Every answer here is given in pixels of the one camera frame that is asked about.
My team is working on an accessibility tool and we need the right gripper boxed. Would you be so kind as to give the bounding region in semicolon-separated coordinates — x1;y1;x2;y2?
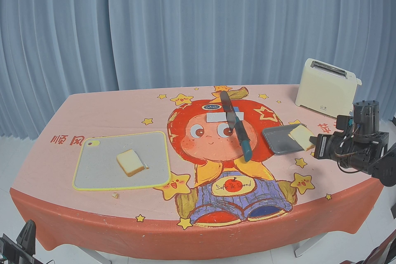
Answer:
309;133;343;162

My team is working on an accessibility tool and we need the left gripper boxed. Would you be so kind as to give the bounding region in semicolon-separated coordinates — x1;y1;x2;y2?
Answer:
0;220;44;264

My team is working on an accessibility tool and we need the slice of bread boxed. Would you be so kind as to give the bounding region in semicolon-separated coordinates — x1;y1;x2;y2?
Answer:
116;149;145;177
288;124;317;151

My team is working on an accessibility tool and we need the cream toaster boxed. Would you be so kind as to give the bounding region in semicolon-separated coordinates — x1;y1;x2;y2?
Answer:
295;58;362;117

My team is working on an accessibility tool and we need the dark grey tray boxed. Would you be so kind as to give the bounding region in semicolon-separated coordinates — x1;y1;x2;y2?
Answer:
262;124;314;155

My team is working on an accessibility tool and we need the white knife rest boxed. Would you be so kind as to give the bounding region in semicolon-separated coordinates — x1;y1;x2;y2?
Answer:
206;111;245;123

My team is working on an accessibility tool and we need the cutting board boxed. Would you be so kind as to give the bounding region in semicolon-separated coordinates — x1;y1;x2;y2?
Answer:
72;131;170;192

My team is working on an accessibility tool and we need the blue curtain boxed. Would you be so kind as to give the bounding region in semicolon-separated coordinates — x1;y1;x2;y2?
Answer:
0;0;119;141
108;0;396;123

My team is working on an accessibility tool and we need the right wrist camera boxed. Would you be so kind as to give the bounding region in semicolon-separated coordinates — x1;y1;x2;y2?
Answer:
336;114;354;137

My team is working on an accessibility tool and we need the knife with blue-green handle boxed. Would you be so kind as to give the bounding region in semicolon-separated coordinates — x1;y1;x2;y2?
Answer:
220;90;253;162

